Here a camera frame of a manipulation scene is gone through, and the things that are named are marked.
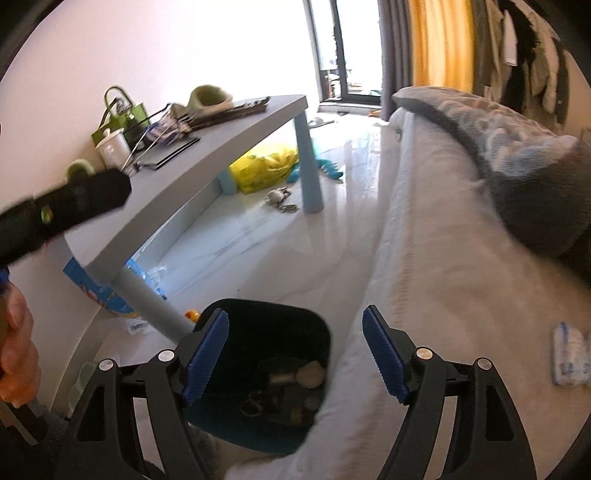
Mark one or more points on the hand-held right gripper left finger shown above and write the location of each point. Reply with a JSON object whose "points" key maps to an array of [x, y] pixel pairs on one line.
{"points": [[207, 355]]}

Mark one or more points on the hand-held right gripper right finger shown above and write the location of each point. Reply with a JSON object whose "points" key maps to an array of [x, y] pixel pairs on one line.
{"points": [[383, 355]]}

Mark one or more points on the dark trash bin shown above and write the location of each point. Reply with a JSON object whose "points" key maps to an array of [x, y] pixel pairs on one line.
{"points": [[277, 332]]}

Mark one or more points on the person's left forearm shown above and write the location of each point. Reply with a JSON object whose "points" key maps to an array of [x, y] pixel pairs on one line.
{"points": [[41, 445]]}

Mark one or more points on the person's left hand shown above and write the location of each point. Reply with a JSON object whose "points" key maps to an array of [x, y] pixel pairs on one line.
{"points": [[16, 350]]}

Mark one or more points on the green round object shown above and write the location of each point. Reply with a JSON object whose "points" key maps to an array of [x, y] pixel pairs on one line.
{"points": [[78, 170]]}

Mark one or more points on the yellow rubber duck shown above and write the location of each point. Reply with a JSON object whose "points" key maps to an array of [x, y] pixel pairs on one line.
{"points": [[192, 316]]}

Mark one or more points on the white lidded mug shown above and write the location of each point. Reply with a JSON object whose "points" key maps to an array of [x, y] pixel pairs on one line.
{"points": [[113, 150]]}

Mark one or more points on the light grey bed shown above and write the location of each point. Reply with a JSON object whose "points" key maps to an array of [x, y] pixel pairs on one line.
{"points": [[438, 300]]}

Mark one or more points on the blue printed package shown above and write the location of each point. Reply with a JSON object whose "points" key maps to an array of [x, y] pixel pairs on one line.
{"points": [[92, 286]]}

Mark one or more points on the green handbag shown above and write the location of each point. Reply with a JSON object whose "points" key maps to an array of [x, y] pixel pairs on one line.
{"points": [[108, 129]]}

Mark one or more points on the black flat notebook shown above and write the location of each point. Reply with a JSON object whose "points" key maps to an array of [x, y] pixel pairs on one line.
{"points": [[168, 154]]}

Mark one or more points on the pale blue table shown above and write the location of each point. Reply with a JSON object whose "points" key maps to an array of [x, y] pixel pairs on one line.
{"points": [[207, 161]]}

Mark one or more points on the blue cartoon tissue pack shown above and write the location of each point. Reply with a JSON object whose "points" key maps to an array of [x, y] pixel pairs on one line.
{"points": [[570, 355]]}

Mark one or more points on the dark folding fan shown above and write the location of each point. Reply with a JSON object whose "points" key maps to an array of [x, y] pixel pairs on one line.
{"points": [[231, 113]]}

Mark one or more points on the teal plush toy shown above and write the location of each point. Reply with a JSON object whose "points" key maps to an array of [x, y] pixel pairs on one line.
{"points": [[330, 170]]}

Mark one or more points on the yellow plastic bag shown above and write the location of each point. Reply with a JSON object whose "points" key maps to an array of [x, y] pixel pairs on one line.
{"points": [[263, 166]]}

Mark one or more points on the grey fleece blanket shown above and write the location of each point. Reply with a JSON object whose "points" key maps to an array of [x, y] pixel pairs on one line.
{"points": [[531, 194]]}

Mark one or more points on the dark framed window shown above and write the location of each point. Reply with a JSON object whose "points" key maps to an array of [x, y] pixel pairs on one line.
{"points": [[344, 46]]}

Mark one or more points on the grey curtain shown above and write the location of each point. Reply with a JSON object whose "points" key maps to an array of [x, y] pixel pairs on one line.
{"points": [[395, 41]]}

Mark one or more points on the yellow curtain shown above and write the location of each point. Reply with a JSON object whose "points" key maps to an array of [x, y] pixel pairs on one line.
{"points": [[443, 41]]}

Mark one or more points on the row of hanging clothes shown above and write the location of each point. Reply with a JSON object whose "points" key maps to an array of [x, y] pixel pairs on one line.
{"points": [[521, 50]]}

